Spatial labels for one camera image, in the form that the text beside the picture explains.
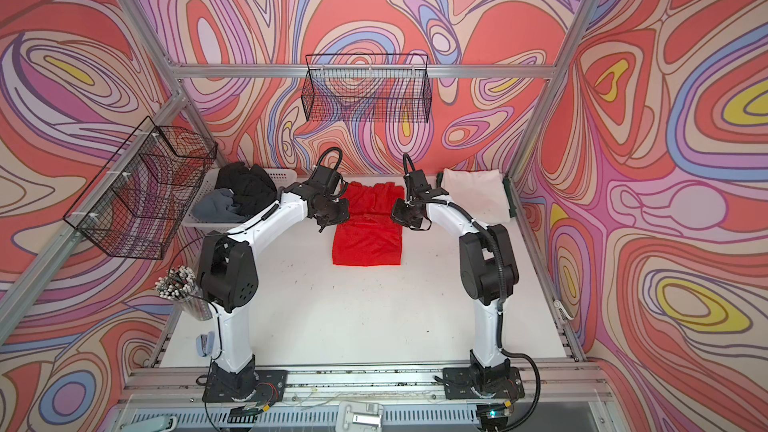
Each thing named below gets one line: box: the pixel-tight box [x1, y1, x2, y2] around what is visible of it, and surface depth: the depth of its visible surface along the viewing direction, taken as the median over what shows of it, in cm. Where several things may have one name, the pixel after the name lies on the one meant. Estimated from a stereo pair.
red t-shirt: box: [332, 181, 405, 267], surface depth 98 cm
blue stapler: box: [196, 331, 215, 357], surface depth 80 cm
